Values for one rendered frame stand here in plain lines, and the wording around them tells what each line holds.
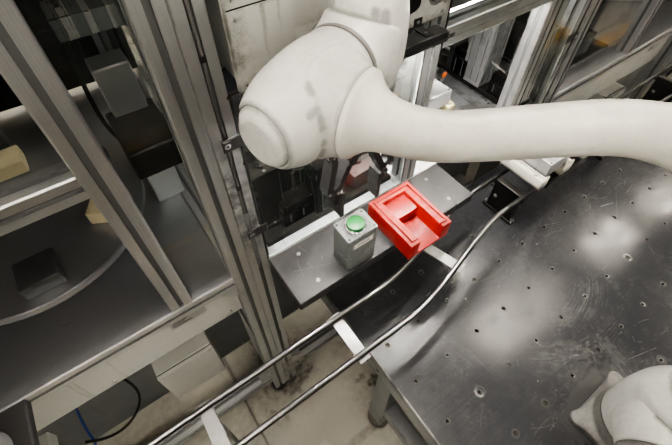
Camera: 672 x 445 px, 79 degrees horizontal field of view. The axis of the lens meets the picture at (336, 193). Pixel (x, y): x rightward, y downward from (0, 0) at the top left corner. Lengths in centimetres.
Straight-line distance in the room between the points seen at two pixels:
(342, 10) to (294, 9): 11
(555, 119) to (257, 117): 29
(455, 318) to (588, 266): 45
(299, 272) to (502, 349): 57
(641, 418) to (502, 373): 29
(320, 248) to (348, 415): 93
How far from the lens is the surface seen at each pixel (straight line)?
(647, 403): 103
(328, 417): 177
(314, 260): 96
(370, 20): 52
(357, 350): 98
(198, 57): 59
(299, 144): 40
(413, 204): 102
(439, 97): 123
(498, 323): 122
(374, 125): 41
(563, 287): 135
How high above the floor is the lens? 173
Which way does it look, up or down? 50 degrees down
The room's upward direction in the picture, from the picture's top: straight up
